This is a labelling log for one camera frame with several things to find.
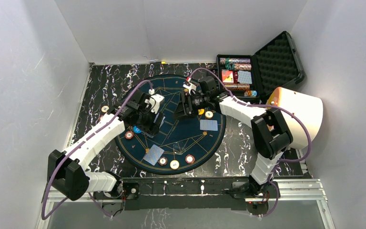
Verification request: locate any short poker chip stack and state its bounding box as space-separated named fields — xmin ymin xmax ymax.
xmin=244 ymin=90 xmax=258 ymax=97

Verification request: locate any red poker chip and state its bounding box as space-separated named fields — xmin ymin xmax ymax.
xmin=124 ymin=131 xmax=134 ymax=140

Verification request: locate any top poker chip row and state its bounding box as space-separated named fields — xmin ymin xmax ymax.
xmin=219 ymin=58 xmax=251 ymax=64

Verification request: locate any blue card deck in case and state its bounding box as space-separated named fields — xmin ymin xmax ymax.
xmin=237 ymin=71 xmax=253 ymax=84

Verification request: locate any black foam-lined carrying case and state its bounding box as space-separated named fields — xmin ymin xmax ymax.
xmin=213 ymin=31 xmax=306 ymax=103

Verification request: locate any red card deck box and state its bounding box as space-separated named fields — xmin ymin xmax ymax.
xmin=221 ymin=70 xmax=234 ymax=83

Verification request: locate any white cylindrical drum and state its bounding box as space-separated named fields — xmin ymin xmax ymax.
xmin=267 ymin=87 xmax=323 ymax=149

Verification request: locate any cream chip off mat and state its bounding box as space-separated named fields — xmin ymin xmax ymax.
xmin=101 ymin=105 xmax=110 ymax=113

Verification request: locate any cream chip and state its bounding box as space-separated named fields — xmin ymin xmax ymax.
xmin=170 ymin=160 xmax=180 ymax=170
xmin=204 ymin=111 xmax=214 ymax=119

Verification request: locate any round blue poker mat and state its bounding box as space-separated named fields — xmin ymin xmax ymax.
xmin=115 ymin=74 xmax=226 ymax=175

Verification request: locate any blue patterned card deck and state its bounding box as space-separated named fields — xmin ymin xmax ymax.
xmin=159 ymin=116 xmax=165 ymax=128

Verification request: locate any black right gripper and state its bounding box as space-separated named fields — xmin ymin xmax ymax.
xmin=171 ymin=92 xmax=209 ymax=122

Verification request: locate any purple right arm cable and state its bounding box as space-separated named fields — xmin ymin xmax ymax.
xmin=186 ymin=67 xmax=313 ymax=218

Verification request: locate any clear plastic dealer button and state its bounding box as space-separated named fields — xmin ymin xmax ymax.
xmin=173 ymin=140 xmax=187 ymax=155

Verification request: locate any dealt card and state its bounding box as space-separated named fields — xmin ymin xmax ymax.
xmin=200 ymin=119 xmax=218 ymax=131
xmin=143 ymin=145 xmax=164 ymax=166

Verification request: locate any blue small blind button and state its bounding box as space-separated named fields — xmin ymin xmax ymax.
xmin=133 ymin=126 xmax=142 ymax=134

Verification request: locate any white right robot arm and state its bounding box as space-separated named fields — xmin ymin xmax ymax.
xmin=173 ymin=77 xmax=293 ymax=198

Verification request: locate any aluminium mounting rail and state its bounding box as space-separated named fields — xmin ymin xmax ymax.
xmin=37 ymin=178 xmax=335 ymax=229

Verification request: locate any poker chip row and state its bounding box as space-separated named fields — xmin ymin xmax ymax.
xmin=225 ymin=63 xmax=252 ymax=71
xmin=224 ymin=83 xmax=251 ymax=91
xmin=219 ymin=58 xmax=251 ymax=64

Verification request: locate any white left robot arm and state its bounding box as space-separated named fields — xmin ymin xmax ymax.
xmin=47 ymin=89 xmax=165 ymax=201

